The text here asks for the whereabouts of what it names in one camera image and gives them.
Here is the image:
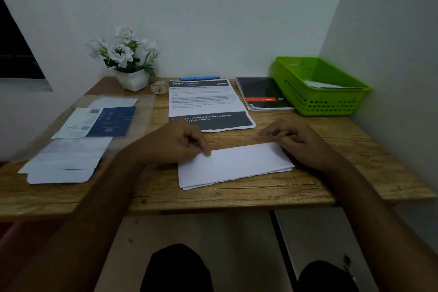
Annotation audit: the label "person's right hand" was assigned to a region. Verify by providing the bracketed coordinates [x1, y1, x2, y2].
[257, 118, 343, 174]

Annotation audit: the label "person's left hand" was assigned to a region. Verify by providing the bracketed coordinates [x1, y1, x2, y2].
[131, 120, 212, 167]

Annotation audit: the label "green plastic basket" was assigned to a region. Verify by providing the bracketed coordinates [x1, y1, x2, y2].
[272, 56, 371, 117]

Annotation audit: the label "stack of printed documents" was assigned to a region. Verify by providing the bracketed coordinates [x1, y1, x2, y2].
[168, 78, 256, 133]

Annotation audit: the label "white envelope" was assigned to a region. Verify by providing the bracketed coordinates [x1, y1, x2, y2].
[303, 80, 367, 89]

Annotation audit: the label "white printed document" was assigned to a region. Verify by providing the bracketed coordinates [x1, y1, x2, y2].
[177, 141, 295, 191]

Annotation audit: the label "pile of white envelopes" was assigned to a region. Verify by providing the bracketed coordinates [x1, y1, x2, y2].
[17, 136, 114, 185]

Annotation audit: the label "person's left forearm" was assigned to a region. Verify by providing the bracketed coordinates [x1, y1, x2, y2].
[6, 151, 148, 292]

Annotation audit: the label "person's right forearm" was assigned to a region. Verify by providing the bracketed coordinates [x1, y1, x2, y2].
[325, 158, 438, 292]

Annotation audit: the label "person's left leg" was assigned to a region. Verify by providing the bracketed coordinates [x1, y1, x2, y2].
[139, 243, 214, 292]

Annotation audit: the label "person's leg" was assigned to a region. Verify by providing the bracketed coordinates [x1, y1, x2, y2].
[296, 260, 360, 292]
[139, 243, 214, 292]

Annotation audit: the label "person's right leg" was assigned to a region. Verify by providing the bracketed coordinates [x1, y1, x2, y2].
[296, 260, 360, 292]

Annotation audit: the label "clear plastic sheet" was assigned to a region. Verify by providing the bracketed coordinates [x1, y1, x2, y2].
[10, 94, 156, 164]

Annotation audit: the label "blue and white leaflet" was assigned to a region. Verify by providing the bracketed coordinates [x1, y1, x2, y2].
[51, 106, 136, 140]

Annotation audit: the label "plain white paper sheet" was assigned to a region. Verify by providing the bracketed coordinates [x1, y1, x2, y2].
[88, 97, 139, 110]

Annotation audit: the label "white potted artificial flowers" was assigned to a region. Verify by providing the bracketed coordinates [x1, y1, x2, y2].
[85, 26, 163, 93]

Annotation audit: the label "black notebook with red label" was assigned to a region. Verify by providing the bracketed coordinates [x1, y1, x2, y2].
[235, 77, 295, 112]

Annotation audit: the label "black table leg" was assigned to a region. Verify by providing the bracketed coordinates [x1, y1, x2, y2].
[269, 210, 298, 292]

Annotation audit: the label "dark red carpet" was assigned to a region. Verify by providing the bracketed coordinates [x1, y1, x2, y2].
[0, 160, 66, 292]

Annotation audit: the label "dark window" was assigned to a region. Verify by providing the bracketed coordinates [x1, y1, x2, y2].
[0, 0, 46, 79]

